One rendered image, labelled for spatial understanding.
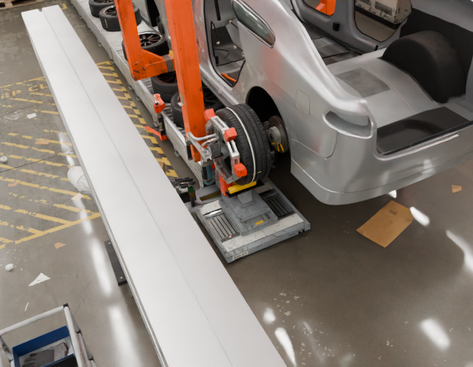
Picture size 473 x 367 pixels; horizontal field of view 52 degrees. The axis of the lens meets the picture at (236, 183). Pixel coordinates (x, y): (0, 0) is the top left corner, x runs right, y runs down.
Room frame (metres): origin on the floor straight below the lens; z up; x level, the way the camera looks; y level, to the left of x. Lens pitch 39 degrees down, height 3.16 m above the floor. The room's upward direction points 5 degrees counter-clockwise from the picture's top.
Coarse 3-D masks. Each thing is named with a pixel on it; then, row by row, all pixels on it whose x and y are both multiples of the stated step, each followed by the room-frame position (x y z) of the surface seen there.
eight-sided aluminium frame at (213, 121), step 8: (208, 120) 3.46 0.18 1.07; (216, 120) 3.39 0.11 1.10; (208, 128) 3.52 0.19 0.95; (224, 128) 3.23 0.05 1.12; (208, 144) 3.53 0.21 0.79; (232, 144) 3.14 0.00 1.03; (232, 152) 3.09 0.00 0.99; (232, 160) 3.06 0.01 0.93; (216, 168) 3.40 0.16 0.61; (224, 168) 3.38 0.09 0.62; (232, 168) 3.07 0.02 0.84; (224, 176) 3.27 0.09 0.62; (232, 176) 3.08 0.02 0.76
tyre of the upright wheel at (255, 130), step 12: (228, 108) 3.45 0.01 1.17; (240, 108) 3.42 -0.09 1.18; (228, 120) 3.29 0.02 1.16; (252, 120) 3.27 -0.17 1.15; (240, 132) 3.17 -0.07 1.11; (252, 132) 3.19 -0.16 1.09; (264, 132) 3.21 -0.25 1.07; (240, 144) 3.11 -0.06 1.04; (252, 144) 3.13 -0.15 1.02; (264, 144) 3.14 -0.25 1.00; (252, 156) 3.08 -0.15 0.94; (264, 156) 3.11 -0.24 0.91; (252, 168) 3.07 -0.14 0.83; (264, 168) 3.11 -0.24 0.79; (240, 180) 3.16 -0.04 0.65
